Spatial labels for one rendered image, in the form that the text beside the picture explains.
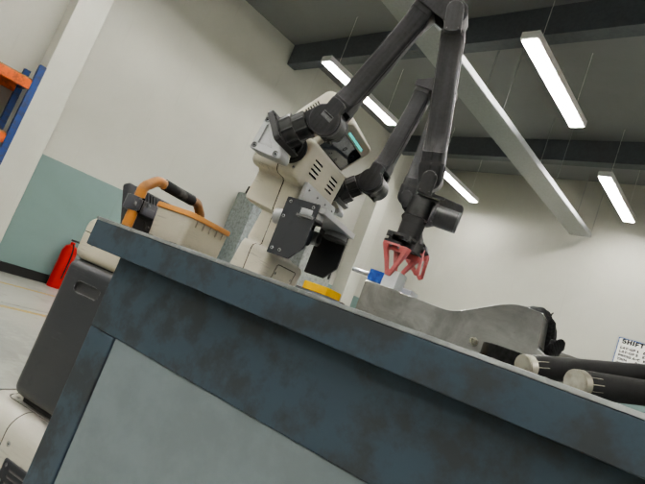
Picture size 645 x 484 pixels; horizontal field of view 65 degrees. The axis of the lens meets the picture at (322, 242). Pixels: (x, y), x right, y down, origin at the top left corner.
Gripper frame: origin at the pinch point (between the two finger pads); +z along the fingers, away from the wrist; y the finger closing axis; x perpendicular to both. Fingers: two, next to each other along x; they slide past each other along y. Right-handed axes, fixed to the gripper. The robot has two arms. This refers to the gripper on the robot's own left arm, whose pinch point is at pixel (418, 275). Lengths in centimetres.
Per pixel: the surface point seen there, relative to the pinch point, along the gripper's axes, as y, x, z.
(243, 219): 424, 287, -207
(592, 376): -89, -30, 34
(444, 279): 782, 70, -162
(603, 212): 706, -192, -216
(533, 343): -48, -26, 27
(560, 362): -82, -28, 32
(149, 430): -104, 15, 36
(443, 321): -46, -11, 21
